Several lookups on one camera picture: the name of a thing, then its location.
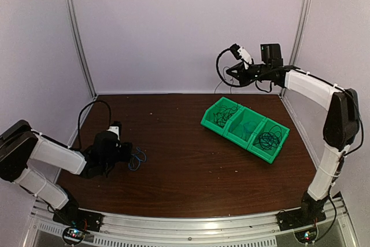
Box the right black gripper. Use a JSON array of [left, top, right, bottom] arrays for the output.
[[227, 61, 271, 86]]

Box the green three-compartment bin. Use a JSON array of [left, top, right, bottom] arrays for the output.
[[201, 97, 290, 164]]

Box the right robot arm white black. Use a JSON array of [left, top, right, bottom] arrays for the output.
[[226, 43, 364, 225]]

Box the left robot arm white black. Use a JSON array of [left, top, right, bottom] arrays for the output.
[[1, 120, 132, 226]]

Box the left circuit board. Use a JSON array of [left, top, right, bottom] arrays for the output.
[[62, 227, 88, 245]]

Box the circuit board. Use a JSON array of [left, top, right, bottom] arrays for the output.
[[295, 230, 317, 244], [62, 227, 88, 245]]

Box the right circuit board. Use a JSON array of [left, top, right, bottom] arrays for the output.
[[295, 230, 317, 244]]

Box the right black sleeved cable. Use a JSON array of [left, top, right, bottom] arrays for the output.
[[215, 47, 274, 93]]

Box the black sleeved cable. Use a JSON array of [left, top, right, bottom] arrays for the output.
[[77, 101, 113, 151], [215, 47, 274, 93]]

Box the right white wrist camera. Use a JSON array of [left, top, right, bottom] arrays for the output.
[[230, 43, 253, 69]]

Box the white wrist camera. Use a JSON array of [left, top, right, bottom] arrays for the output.
[[230, 43, 253, 69], [107, 121, 122, 140]]

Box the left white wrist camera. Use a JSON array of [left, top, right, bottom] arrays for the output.
[[107, 121, 122, 140]]

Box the left black sleeved cable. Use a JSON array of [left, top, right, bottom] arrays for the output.
[[77, 101, 113, 151]]

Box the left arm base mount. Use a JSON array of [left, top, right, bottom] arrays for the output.
[[53, 208, 103, 232]]

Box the right aluminium frame post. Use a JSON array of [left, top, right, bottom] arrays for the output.
[[288, 0, 312, 66]]

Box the aluminium frame post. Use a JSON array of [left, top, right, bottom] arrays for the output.
[[65, 0, 97, 98], [288, 0, 312, 66]]

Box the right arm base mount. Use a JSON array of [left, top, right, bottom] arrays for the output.
[[276, 208, 326, 231]]

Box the front aluminium rail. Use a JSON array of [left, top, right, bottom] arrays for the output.
[[27, 197, 356, 247]]

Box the left aluminium frame post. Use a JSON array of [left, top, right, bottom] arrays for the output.
[[65, 0, 97, 98]]

